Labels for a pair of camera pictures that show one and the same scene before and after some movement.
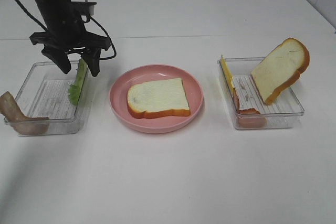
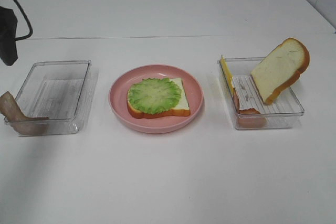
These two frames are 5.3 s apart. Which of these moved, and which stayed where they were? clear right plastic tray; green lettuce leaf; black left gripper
Moved: green lettuce leaf; black left gripper
Stayed: clear right plastic tray
